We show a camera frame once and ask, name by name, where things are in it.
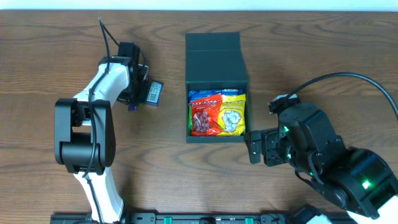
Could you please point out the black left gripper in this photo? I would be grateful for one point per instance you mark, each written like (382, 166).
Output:
(137, 90)

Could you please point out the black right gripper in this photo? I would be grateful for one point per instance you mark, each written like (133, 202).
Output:
(268, 147)

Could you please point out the small blue white box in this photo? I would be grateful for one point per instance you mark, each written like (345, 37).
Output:
(154, 93)

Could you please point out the dark blue candy bar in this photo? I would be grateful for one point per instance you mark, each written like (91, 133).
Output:
(132, 107)

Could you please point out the yellow candy bag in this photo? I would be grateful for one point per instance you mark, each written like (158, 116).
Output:
(231, 116)

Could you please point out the red candy bag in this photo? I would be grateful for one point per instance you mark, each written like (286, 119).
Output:
(205, 113)

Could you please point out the long blue snack packet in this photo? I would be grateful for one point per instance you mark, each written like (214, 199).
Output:
(198, 94)

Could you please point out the green Haribo worms bag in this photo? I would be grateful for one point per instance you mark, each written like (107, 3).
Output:
(190, 123)

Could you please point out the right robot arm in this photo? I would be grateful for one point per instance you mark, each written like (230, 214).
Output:
(356, 180)

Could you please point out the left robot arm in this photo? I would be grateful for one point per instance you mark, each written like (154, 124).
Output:
(84, 139)

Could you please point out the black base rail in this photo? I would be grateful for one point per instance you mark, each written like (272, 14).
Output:
(151, 218)

